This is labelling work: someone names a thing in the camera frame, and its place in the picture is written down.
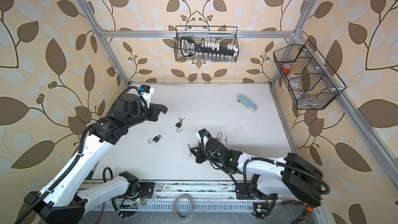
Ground orange handled pliers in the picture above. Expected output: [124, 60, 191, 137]
[281, 200, 313, 224]

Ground black tool rack in basket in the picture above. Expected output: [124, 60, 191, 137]
[179, 37, 239, 57]

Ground black padlock with keys top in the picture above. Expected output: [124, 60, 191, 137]
[175, 117, 185, 133]

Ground black padlock left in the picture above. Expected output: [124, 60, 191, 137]
[148, 135, 162, 144]

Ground wire basket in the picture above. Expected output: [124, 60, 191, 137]
[273, 40, 346, 110]
[174, 25, 239, 63]

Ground light blue stapler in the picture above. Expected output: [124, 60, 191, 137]
[236, 94, 258, 113]

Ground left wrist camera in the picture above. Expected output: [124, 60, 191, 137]
[139, 85, 154, 105]

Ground right wire basket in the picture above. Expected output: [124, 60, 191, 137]
[273, 40, 346, 110]

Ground brass padlock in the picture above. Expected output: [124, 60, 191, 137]
[216, 131, 222, 142]

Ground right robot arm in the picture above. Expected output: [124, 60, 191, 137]
[189, 129, 331, 207]

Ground tape roll ring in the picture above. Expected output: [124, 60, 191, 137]
[172, 193, 195, 221]

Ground back wire basket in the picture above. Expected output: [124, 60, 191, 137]
[174, 25, 239, 63]

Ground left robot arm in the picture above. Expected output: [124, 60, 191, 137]
[16, 85, 168, 224]

